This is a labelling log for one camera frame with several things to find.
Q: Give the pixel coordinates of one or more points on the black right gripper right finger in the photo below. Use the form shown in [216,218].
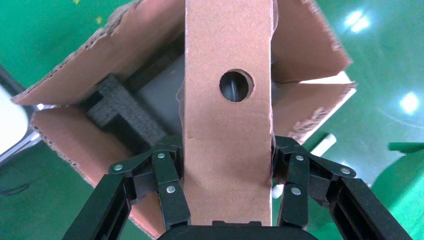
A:
[357,208]

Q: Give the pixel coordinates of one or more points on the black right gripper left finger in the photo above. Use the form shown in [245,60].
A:
[112,205]

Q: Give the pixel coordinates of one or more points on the small brown cardboard box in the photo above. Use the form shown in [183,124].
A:
[228,149]

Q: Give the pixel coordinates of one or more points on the large open brown carton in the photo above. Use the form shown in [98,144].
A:
[132,43]

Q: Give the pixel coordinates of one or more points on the small green tablecloth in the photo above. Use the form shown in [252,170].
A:
[407,185]

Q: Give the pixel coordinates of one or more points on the black foam insert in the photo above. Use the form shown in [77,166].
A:
[126,106]

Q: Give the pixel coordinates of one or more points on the dark grey packed appliance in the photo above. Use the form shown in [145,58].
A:
[159,92]

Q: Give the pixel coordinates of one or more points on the white robot torso shell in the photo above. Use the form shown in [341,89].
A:
[10,122]

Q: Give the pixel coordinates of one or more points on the large green tablecloth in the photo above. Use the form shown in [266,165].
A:
[39,33]

